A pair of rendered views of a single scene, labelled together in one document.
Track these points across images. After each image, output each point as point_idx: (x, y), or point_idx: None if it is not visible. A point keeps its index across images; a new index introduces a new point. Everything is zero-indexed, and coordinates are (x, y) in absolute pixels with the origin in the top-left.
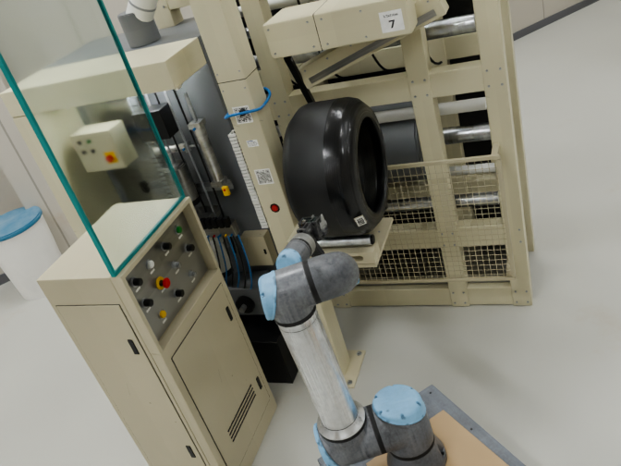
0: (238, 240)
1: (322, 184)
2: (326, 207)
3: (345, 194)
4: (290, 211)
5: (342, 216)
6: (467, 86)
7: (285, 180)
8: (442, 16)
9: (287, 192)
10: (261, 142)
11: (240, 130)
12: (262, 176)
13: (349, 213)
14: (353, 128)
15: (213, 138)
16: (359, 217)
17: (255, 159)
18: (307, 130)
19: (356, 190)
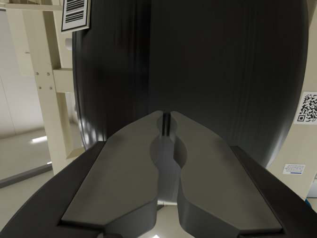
0: None
1: (160, 172)
2: (167, 105)
3: (95, 134)
4: (311, 11)
5: (121, 52)
6: (68, 76)
7: (268, 167)
8: (68, 158)
9: (279, 146)
10: (278, 167)
11: (299, 189)
12: (316, 110)
13: (93, 61)
14: None
15: None
16: (72, 26)
17: (308, 143)
18: None
19: (78, 118)
